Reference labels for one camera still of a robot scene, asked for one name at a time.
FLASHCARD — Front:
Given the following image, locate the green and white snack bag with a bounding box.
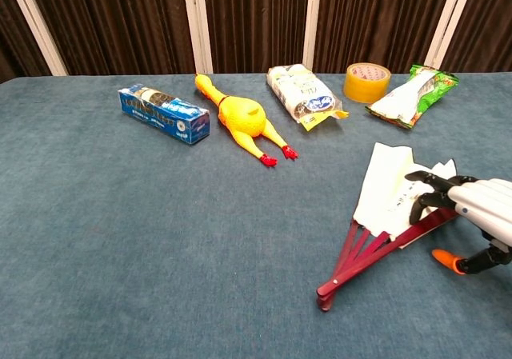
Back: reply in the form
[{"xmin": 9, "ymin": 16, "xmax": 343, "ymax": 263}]
[{"xmin": 364, "ymin": 63, "xmax": 460, "ymax": 130}]

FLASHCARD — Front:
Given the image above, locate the blue rectangular cardboard box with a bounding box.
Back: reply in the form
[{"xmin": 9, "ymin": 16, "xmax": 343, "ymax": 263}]
[{"xmin": 117, "ymin": 82, "xmax": 211, "ymax": 146}]

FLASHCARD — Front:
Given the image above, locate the yellow rubber chicken toy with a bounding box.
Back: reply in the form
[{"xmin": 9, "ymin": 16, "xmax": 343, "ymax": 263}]
[{"xmin": 194, "ymin": 73, "xmax": 299, "ymax": 168}]

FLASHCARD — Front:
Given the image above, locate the white and yellow snack wrapper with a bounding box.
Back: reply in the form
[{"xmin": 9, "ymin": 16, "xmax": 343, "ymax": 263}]
[{"xmin": 266, "ymin": 63, "xmax": 350, "ymax": 133}]

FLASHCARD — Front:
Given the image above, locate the red-ribbed white paper folding fan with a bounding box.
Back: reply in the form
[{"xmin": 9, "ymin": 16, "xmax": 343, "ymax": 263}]
[{"xmin": 315, "ymin": 142, "xmax": 461, "ymax": 313}]

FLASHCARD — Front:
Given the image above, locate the dark brown pleated curtain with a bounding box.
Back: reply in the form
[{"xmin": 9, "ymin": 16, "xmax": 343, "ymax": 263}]
[{"xmin": 0, "ymin": 0, "xmax": 512, "ymax": 84}]

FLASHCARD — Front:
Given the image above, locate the yellow packing tape roll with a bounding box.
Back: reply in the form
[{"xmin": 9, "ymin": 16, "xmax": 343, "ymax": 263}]
[{"xmin": 342, "ymin": 62, "xmax": 392, "ymax": 104}]

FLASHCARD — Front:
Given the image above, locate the blue felt table mat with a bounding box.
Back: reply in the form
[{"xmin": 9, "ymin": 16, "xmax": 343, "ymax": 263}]
[{"xmin": 0, "ymin": 73, "xmax": 512, "ymax": 359}]

